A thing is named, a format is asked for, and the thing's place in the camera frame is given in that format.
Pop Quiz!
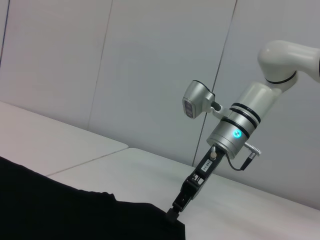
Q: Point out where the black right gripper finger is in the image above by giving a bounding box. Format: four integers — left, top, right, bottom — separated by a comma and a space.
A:
165, 206, 181, 224

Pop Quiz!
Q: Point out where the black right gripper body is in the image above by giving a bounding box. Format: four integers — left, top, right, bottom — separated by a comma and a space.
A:
171, 145, 225, 214

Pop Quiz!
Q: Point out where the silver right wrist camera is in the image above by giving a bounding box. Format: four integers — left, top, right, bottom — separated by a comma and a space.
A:
181, 79, 230, 121

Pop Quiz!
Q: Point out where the black shirt with FREE print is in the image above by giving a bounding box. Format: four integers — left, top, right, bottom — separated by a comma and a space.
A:
0, 156, 186, 240

